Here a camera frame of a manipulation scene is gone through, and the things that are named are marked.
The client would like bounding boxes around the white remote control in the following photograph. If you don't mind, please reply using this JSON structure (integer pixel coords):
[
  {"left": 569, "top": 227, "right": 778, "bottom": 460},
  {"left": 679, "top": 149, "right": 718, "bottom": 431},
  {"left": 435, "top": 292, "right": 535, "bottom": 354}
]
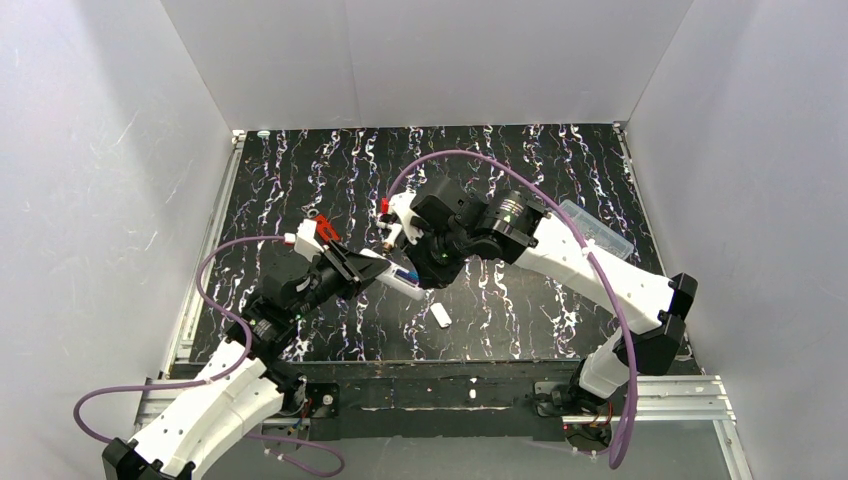
[{"left": 377, "top": 262, "right": 425, "bottom": 301}]

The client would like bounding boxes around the white battery cover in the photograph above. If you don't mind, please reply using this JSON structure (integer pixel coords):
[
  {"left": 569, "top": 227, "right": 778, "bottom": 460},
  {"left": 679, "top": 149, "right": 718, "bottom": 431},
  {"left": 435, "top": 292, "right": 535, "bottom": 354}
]
[{"left": 430, "top": 303, "right": 452, "bottom": 329}]

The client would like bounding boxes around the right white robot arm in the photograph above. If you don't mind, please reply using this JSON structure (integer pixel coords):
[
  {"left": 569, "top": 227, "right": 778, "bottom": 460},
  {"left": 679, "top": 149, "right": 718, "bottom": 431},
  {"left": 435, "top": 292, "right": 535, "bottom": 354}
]
[{"left": 383, "top": 178, "right": 698, "bottom": 404}]

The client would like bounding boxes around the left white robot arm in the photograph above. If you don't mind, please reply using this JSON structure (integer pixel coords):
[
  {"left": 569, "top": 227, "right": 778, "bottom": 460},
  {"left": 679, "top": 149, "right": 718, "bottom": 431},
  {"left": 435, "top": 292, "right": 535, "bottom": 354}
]
[{"left": 102, "top": 242, "right": 397, "bottom": 479}]

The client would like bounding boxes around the white plastic faucet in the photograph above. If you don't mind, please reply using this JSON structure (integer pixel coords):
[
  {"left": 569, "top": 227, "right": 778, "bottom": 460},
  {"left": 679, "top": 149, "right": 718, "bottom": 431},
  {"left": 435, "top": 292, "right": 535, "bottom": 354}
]
[{"left": 382, "top": 229, "right": 399, "bottom": 253}]

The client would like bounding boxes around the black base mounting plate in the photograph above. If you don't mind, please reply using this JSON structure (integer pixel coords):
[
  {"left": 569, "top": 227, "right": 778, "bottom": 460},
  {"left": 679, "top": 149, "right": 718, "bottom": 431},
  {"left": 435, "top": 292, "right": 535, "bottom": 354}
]
[{"left": 284, "top": 360, "right": 579, "bottom": 441}]

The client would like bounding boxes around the clear plastic screw box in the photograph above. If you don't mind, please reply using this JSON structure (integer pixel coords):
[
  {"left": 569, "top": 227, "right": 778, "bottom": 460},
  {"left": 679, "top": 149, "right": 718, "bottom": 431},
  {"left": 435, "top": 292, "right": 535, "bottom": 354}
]
[{"left": 560, "top": 200, "right": 635, "bottom": 260}]

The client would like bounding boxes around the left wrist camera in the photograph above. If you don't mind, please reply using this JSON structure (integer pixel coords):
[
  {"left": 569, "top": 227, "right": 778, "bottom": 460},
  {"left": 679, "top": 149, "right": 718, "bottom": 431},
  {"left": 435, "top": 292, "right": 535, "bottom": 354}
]
[{"left": 283, "top": 219, "right": 328, "bottom": 262}]

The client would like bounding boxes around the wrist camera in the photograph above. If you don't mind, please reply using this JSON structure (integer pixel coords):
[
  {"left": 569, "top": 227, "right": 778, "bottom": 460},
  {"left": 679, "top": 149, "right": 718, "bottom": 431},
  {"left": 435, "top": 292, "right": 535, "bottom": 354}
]
[
  {"left": 376, "top": 192, "right": 423, "bottom": 245},
  {"left": 283, "top": 219, "right": 328, "bottom": 262}
]

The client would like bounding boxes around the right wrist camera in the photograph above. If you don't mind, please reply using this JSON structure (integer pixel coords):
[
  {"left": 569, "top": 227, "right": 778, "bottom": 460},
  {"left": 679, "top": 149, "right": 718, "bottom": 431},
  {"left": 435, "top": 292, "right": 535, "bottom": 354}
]
[{"left": 376, "top": 192, "right": 423, "bottom": 245}]

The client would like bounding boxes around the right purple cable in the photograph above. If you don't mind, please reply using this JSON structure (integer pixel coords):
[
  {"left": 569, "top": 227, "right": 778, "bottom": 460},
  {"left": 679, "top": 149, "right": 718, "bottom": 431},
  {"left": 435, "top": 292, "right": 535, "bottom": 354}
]
[{"left": 387, "top": 149, "right": 639, "bottom": 472}]

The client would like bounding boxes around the purple cable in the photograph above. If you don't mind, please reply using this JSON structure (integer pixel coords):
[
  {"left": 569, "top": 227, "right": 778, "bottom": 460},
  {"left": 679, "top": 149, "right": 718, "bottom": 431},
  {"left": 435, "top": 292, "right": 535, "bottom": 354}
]
[
  {"left": 72, "top": 235, "right": 346, "bottom": 478},
  {"left": 387, "top": 149, "right": 639, "bottom": 472}
]

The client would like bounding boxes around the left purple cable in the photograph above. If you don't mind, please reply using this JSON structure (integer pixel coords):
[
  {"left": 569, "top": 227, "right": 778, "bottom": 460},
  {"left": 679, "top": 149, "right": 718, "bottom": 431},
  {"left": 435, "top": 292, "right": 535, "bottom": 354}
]
[{"left": 72, "top": 235, "right": 346, "bottom": 478}]

